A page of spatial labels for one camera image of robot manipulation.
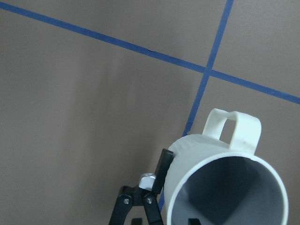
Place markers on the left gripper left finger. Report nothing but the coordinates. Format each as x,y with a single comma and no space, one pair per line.
144,194

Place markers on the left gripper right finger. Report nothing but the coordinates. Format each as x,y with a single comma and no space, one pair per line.
193,221

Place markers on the white plastic mug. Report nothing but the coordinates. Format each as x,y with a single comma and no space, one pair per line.
216,177

